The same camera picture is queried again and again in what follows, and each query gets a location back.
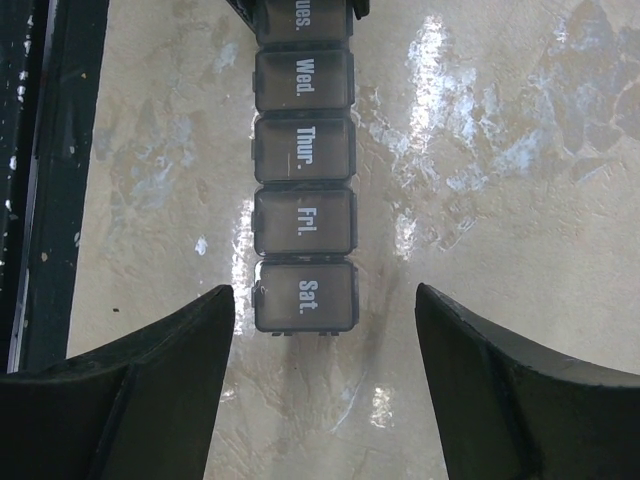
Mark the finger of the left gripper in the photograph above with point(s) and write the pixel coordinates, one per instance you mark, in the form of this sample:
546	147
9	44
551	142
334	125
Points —
361	8
246	10

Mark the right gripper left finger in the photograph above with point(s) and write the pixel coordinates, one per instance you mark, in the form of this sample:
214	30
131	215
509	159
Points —
140	407

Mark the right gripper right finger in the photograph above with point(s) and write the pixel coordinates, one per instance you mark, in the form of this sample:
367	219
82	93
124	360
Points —
507	407

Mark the grey weekly pill organizer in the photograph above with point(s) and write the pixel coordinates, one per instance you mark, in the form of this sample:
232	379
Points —
304	219

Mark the black base frame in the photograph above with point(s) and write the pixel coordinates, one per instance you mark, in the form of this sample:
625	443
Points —
51	59

